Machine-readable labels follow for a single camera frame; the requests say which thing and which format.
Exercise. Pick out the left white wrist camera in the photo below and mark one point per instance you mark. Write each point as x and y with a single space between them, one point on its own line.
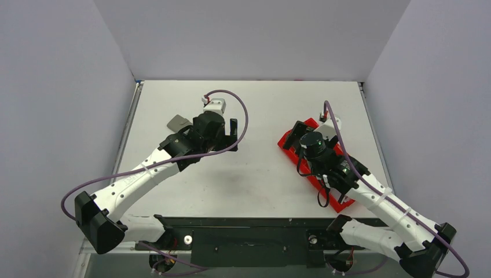
216 105

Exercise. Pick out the grey card holder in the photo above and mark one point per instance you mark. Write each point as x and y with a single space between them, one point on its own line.
177 123

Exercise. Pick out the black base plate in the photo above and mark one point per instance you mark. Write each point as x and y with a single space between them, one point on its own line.
250 242

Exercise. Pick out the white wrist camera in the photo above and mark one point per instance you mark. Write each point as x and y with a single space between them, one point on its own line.
326 126
216 105

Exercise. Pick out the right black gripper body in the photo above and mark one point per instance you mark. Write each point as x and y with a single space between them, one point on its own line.
303 132

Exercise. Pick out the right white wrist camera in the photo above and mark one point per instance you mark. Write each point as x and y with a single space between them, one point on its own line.
326 126

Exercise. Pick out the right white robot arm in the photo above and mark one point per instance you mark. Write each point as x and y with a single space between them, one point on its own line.
417 243

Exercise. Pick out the red plastic tray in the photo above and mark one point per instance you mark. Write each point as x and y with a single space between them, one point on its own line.
293 156

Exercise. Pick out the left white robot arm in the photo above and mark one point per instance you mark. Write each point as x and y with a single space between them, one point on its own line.
102 216

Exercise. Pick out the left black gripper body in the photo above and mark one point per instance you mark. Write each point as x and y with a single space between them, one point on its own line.
222 141

